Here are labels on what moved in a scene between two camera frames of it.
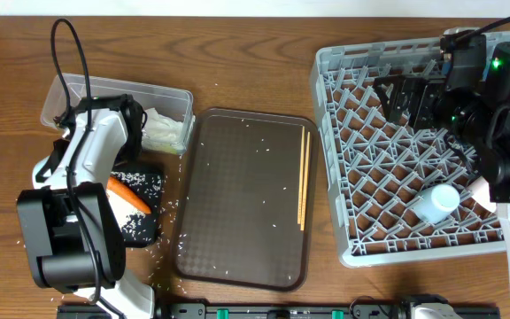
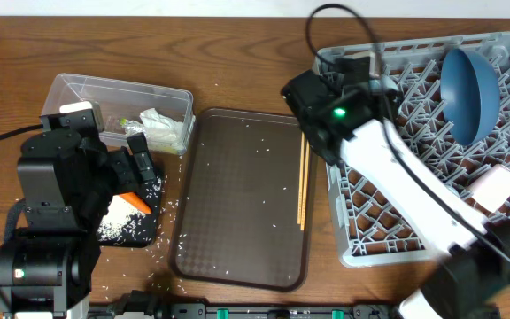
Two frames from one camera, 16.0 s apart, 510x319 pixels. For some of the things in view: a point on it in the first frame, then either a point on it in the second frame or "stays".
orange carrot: [121, 188] stays
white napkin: [163, 133] stays
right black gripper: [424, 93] to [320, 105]
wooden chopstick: [301, 175] stays
